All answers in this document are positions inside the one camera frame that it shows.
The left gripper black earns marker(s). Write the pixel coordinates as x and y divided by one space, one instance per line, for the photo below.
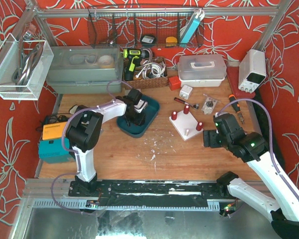
135 117

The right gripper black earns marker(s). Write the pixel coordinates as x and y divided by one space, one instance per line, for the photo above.
209 138

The red spool spring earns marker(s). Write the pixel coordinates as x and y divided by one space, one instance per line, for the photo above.
199 126

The plastic bag with parts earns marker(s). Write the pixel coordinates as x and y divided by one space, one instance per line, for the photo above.
209 105

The red handled ratchet wrench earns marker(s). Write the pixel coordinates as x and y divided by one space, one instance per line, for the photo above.
194 106

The small red spring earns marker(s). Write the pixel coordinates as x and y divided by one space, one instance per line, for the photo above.
186 109

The large red spring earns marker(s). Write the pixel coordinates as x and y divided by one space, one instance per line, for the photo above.
174 115

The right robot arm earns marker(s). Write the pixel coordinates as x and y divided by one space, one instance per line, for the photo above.
282 208

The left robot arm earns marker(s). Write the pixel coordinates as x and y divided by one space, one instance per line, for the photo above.
84 127

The teal plastic tray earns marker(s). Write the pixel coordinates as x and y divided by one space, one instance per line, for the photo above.
135 131

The orange black screwdriver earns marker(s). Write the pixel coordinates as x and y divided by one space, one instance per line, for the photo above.
236 108

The woven brown basket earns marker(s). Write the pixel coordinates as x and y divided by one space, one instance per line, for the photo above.
154 78

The white power plug adapter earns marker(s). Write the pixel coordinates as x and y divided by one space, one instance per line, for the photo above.
185 92

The red small box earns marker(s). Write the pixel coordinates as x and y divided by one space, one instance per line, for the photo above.
174 83

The white work glove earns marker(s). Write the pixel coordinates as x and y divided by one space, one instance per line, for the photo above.
73 109

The grey plastic storage box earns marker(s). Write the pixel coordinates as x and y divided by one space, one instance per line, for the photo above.
85 70

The orange power box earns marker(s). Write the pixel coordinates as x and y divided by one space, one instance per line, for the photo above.
53 131

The white power supply unit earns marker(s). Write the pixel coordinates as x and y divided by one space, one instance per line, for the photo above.
252 71

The yellow tape measure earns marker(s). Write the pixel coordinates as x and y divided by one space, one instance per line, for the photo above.
171 41

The teal power box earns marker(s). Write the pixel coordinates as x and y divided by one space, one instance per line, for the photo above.
51 151

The clear acrylic hanging box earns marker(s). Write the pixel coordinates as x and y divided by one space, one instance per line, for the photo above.
23 68

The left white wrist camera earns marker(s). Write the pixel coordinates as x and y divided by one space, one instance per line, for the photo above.
140 106

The white peg base plate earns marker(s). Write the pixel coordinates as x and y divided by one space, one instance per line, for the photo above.
185 125

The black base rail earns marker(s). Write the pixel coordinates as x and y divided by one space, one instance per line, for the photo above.
151 193

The black cable duct strip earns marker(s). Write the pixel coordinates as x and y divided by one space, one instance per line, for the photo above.
264 128

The green yellow cordless drill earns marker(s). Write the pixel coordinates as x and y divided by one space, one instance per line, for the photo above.
134 56

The white plastic case with handle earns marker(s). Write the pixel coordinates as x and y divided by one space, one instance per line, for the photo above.
201 70

